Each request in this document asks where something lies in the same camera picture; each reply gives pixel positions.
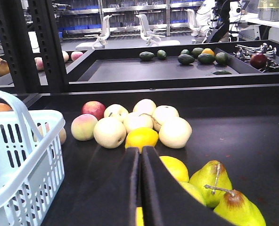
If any white pear front left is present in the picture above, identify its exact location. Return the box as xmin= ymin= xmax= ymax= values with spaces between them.
xmin=93 ymin=117 xmax=127 ymax=149

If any green pear front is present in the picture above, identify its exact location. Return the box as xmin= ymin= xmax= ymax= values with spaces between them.
xmin=204 ymin=185 xmax=266 ymax=226

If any yellow lemon centre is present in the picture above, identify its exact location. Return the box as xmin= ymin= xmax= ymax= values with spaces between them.
xmin=125 ymin=127 xmax=159 ymax=153

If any yellow lemon near gripper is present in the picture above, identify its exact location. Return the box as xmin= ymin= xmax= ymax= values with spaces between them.
xmin=159 ymin=155 xmax=189 ymax=182

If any green pear rear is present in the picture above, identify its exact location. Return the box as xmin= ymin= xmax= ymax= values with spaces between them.
xmin=189 ymin=160 xmax=232 ymax=208

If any red apple in pile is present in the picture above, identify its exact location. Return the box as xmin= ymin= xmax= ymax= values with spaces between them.
xmin=82 ymin=101 xmax=106 ymax=120

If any white pear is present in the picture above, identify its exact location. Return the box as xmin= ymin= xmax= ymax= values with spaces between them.
xmin=93 ymin=117 xmax=127 ymax=149
xmin=159 ymin=117 xmax=192 ymax=149

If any light blue plastic basket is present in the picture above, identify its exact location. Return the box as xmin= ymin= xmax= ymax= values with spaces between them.
xmin=0 ymin=91 xmax=65 ymax=226

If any dark red pomegranate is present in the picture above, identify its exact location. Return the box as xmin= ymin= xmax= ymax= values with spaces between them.
xmin=250 ymin=53 xmax=268 ymax=69

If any pale peach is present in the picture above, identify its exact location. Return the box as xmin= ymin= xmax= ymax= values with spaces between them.
xmin=38 ymin=123 xmax=66 ymax=145
xmin=71 ymin=114 xmax=98 ymax=141

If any black rack upright post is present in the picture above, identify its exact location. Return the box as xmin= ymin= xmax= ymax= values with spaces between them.
xmin=0 ymin=0 xmax=69 ymax=93

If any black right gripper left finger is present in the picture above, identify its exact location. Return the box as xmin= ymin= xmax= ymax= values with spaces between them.
xmin=43 ymin=147 xmax=140 ymax=226

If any black wooden produce stand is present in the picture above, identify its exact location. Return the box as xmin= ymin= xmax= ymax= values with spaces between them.
xmin=0 ymin=40 xmax=279 ymax=226

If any white pear front right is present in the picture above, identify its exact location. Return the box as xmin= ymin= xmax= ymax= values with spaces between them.
xmin=159 ymin=117 xmax=192 ymax=149

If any green pear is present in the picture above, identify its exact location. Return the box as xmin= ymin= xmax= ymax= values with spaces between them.
xmin=204 ymin=185 xmax=266 ymax=226
xmin=189 ymin=160 xmax=232 ymax=208

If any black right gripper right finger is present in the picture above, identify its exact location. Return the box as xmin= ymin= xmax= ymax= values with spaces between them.
xmin=141 ymin=146 xmax=231 ymax=226

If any pale peach far left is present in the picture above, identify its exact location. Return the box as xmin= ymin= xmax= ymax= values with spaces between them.
xmin=38 ymin=123 xmax=66 ymax=145

